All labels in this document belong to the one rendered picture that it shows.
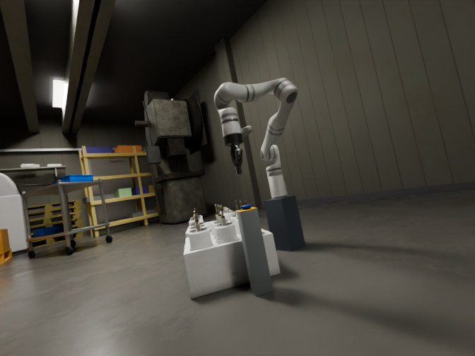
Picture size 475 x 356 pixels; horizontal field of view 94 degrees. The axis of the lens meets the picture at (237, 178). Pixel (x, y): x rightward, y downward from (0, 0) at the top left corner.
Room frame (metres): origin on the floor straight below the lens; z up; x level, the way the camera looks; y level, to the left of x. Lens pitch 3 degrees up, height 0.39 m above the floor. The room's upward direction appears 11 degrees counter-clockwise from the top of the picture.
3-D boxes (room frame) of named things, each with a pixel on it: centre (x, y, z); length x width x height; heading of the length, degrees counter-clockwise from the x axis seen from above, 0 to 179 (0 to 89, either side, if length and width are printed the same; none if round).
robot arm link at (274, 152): (1.36, -0.23, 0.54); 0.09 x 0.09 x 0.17; 12
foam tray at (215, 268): (1.13, 0.12, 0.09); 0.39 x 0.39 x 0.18; 12
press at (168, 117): (4.47, 1.15, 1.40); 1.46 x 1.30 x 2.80; 41
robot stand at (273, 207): (1.36, -0.23, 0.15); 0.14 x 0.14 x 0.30; 41
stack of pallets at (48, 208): (5.20, 4.56, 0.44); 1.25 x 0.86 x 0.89; 131
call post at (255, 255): (0.87, -0.01, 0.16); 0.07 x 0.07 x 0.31; 12
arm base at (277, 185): (1.36, -0.23, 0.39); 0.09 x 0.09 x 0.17; 41
